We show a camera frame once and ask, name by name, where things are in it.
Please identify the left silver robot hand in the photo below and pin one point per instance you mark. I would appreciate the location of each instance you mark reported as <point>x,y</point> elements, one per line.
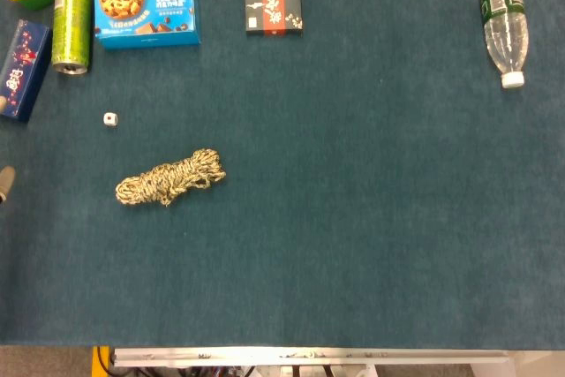
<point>6,180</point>

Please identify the small white die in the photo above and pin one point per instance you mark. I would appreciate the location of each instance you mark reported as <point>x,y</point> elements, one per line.
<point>110,119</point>

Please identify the dark blue carton box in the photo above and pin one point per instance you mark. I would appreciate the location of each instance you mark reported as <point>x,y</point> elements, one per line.
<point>24,68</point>

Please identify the green drink can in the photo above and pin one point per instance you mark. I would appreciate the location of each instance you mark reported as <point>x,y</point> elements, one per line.
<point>72,26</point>

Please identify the blue cookie box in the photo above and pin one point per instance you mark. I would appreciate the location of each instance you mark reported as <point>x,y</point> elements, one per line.
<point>145,2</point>

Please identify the teal felt table cloth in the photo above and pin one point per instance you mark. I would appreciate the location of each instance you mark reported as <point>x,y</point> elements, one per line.
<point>335,200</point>

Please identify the clear plastic water bottle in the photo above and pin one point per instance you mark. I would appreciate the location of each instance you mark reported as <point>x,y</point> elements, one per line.
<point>504,19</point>

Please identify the yellow frame piece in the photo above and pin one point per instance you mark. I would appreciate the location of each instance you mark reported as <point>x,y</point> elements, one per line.
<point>98,361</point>

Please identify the aluminium table edge rail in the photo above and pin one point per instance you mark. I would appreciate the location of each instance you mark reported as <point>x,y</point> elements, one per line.
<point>309,356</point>

